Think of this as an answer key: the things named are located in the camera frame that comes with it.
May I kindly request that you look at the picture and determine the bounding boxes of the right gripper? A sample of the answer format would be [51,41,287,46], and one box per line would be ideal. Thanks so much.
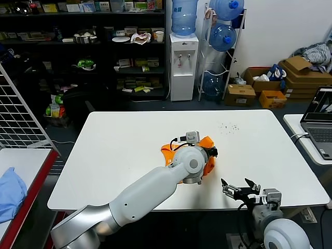
[220,177,263,206]

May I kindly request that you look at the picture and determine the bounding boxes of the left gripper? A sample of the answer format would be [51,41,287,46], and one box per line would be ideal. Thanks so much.
[204,146,219,158]

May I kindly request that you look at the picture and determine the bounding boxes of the orange t-shirt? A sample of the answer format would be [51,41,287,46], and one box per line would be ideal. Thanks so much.
[159,136,217,177]

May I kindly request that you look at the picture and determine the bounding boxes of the pile of grey clothes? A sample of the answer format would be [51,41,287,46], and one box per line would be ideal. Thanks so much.
[292,43,332,75]

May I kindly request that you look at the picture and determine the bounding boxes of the white floor power strip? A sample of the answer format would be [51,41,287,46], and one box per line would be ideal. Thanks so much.
[225,232,251,249]

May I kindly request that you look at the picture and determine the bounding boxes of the closed brown cardboard box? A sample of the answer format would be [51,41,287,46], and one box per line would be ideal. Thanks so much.
[224,84,257,107]

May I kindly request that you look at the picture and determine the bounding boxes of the blue water bottle lying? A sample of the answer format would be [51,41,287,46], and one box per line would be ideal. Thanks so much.
[209,0,245,22]
[209,23,238,52]
[202,70,226,98]

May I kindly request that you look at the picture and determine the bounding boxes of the yellow cardboard box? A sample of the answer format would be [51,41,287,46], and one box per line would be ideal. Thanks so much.
[258,90,288,109]

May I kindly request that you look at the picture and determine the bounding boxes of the white side table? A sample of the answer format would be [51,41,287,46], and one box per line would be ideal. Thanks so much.
[283,114,332,167]

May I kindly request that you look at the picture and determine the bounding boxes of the open brown cardboard box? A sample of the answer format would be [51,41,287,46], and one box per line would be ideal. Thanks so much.
[244,67,282,94]

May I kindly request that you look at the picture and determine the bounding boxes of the white water dispenser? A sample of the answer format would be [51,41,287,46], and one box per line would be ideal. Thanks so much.
[169,33,200,102]

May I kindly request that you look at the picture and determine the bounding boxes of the white bottle rack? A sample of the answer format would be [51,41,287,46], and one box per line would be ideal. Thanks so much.
[198,2,247,102]

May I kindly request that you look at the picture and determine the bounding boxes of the grey laptop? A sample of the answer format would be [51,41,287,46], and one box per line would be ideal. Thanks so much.
[300,86,332,161]

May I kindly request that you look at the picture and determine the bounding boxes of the blue white bag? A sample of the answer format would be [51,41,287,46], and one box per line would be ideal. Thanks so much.
[267,64,288,82]

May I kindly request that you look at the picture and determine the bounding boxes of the stack of flat cardboard boxes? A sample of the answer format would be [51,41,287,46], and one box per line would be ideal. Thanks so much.
[279,56,332,101]

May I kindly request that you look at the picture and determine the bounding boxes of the white pink plastic bag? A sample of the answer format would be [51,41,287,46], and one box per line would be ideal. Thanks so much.
[130,32,152,46]

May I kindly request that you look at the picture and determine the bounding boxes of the blue water bottle upright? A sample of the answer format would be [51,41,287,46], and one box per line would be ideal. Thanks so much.
[172,0,200,39]

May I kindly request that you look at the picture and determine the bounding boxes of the black office chair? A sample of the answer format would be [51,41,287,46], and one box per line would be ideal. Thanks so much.
[62,84,109,122]

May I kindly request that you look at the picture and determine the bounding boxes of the black storage shelf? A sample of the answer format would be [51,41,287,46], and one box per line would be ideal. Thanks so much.
[0,0,167,102]

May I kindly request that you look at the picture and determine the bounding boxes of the green packaged goods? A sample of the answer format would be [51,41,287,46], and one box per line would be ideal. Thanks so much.
[72,59,96,71]

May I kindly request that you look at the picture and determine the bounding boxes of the basket of snack packs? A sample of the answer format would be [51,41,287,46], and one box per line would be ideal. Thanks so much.
[44,94,71,128]

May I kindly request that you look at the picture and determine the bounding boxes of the metal bowl with buns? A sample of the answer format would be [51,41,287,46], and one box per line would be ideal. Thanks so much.
[73,30,99,44]

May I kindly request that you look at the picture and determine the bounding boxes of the red-edged white table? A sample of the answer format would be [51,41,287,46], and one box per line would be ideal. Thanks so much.
[0,147,60,249]

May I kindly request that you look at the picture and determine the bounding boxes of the light blue cloth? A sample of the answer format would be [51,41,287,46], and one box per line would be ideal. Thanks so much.
[0,167,29,224]

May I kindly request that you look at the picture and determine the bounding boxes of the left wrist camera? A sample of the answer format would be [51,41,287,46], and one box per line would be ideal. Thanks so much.
[178,131,201,144]

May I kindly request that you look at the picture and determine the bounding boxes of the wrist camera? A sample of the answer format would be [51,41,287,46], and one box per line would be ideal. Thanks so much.
[178,131,201,144]
[261,188,282,208]

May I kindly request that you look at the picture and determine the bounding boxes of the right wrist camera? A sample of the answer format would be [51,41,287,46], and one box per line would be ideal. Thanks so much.
[261,188,282,208]

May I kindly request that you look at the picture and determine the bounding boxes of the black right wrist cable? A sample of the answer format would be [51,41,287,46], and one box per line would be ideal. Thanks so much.
[237,202,250,242]

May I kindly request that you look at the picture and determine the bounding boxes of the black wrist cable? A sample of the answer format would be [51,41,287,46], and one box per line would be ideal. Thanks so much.
[237,202,250,242]
[170,138,187,153]

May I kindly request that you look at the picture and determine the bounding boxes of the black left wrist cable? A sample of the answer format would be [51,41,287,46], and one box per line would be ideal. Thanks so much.
[170,138,187,153]

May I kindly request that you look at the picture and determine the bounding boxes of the white laptop cable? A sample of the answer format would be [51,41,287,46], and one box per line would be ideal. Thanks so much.
[290,132,310,141]

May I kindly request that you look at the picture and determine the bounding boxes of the white wire grid panel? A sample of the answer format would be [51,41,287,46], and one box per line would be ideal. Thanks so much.
[0,62,63,156]

